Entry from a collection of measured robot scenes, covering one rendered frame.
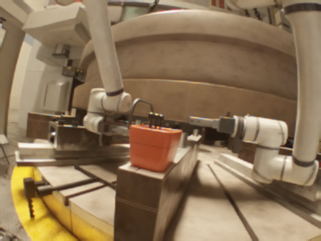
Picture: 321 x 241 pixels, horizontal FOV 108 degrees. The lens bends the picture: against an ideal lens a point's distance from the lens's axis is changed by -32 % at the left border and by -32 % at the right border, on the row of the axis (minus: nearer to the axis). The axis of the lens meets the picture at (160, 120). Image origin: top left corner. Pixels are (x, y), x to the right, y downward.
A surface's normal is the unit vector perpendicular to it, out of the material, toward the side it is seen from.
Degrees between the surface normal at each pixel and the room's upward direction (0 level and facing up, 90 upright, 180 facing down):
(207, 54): 90
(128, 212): 90
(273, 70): 90
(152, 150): 97
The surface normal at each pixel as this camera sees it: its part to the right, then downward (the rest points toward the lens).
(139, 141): -0.30, 0.08
